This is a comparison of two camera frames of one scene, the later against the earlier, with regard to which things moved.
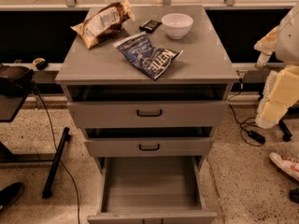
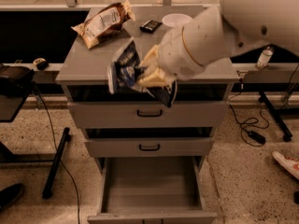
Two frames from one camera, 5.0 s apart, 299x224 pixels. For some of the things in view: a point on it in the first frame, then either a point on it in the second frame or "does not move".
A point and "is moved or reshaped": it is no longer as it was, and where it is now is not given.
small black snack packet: x=149 y=25 does not move
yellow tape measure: x=40 y=63 does not move
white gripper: x=289 y=42 -> x=175 y=54
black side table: x=9 y=108 does not move
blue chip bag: x=139 y=50 is moved or reshaped
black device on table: x=14 y=80 does not move
